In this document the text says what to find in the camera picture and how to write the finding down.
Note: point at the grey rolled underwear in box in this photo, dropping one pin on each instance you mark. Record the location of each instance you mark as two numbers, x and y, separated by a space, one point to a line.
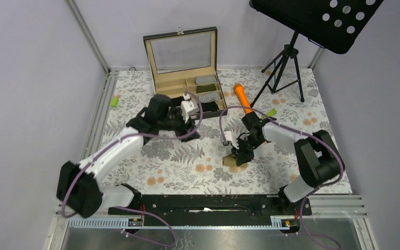
199 80

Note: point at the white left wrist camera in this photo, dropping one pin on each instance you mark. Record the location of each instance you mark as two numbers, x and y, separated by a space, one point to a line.
188 108

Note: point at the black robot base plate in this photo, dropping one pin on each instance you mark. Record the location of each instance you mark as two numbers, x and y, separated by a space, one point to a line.
216 210

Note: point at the striped rolled underwear in box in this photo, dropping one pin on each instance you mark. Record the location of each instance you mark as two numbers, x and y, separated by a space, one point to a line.
209 97

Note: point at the black music stand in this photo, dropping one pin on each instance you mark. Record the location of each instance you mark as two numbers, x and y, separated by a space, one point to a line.
332 25

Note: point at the wooden organizer box glass lid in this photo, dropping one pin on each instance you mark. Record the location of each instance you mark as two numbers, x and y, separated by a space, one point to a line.
176 58

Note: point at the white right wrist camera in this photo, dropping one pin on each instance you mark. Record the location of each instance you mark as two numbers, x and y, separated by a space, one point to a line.
228 138

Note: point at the olive rolled underwear in box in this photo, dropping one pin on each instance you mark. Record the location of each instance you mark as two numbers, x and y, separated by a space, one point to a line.
206 88

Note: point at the green block at left edge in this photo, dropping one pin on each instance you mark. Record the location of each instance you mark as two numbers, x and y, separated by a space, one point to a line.
114 102

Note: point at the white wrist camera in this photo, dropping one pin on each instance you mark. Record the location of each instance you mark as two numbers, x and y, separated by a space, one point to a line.
188 108
228 138

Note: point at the black underwear white trim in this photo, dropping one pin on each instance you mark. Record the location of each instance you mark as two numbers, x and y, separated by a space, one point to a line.
176 102

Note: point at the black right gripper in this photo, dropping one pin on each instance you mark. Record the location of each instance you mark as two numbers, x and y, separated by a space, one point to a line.
242 157

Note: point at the olive khaki underwear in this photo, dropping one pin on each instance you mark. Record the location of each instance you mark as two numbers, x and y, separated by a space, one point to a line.
230 161

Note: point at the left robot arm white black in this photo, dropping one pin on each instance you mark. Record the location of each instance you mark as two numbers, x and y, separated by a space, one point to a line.
80 184

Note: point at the floral table cloth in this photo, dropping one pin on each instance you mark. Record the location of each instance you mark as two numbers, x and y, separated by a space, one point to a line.
169 166

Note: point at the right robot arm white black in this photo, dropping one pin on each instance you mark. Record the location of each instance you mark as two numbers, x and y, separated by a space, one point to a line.
317 157

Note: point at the green block near underwear pile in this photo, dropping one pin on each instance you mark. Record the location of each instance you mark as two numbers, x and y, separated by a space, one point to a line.
271 113

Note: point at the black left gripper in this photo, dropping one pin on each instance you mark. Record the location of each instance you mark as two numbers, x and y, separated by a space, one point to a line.
186 128

